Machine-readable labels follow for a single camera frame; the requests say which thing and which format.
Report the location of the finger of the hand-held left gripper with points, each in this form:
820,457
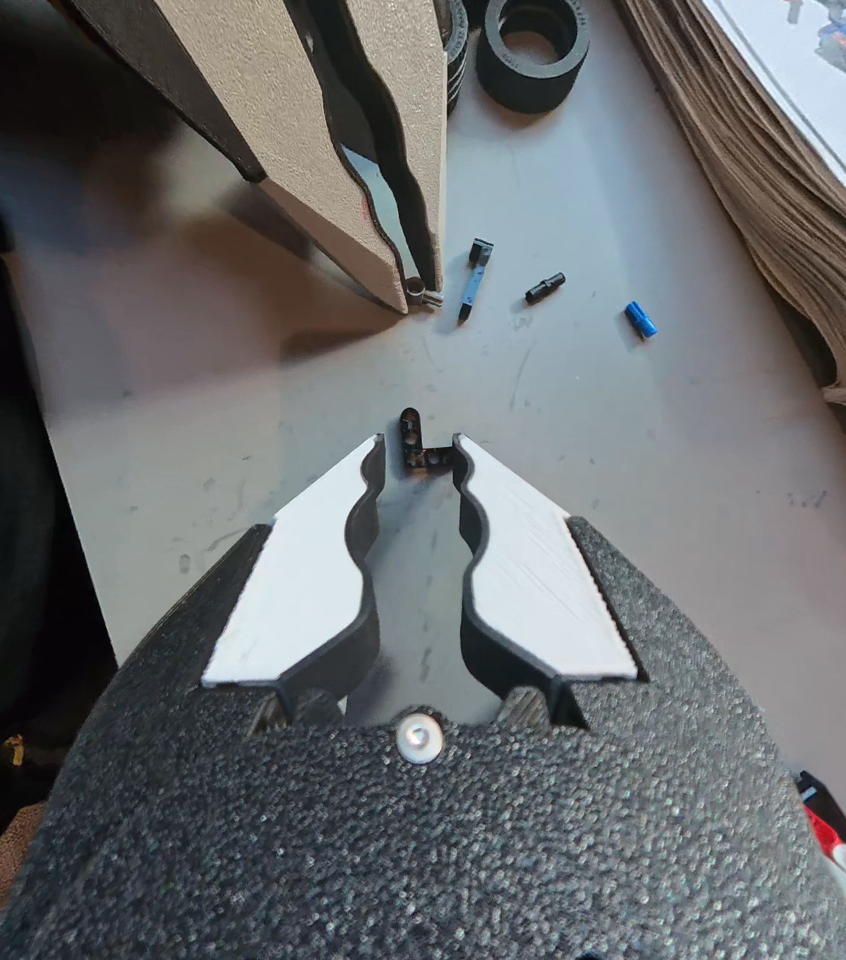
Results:
419,97
265,97

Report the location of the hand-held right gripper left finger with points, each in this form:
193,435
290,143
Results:
295,592

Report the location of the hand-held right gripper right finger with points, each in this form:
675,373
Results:
543,592

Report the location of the black thin toy liftarm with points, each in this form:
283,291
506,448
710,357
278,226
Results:
477,277

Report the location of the grey toy axle connector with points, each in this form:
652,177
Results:
423,291

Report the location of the black angled toy beam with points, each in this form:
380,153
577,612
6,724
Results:
411,435

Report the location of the black toy connector pin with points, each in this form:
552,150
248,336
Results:
545,287

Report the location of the grey desk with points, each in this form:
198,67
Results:
692,525

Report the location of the blue toy connector pin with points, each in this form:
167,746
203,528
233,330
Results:
641,320

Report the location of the open instruction booklet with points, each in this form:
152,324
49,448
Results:
767,187

